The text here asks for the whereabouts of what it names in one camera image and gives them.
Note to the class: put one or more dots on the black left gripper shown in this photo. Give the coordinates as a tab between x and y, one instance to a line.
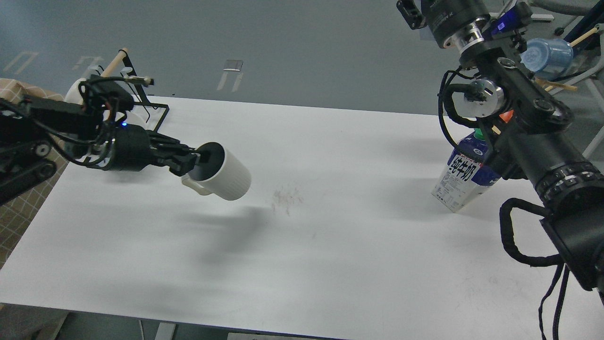
134	148

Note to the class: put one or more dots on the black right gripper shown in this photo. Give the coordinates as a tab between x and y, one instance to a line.
453	23

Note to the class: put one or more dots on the white ribbed mug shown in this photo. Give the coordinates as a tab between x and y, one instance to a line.
218	172

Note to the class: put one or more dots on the blue white milk carton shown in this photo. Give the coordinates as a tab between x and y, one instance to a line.
464	177

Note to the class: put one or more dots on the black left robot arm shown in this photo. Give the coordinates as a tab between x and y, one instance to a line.
30	130

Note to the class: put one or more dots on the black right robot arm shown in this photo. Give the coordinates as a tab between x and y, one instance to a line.
524	127

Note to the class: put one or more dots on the blue plastic cup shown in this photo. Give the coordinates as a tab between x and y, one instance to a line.
547	58

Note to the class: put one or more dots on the orange plastic cup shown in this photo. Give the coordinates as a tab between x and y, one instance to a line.
507	116

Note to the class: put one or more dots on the wooden cup stand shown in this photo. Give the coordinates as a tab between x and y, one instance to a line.
553	86

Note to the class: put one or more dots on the white cup on rack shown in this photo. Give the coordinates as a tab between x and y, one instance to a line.
129	118

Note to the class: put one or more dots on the checkered beige cloth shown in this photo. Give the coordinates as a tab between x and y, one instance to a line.
17	214

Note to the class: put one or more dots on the black wire cup rack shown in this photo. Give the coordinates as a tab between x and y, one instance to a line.
151	108

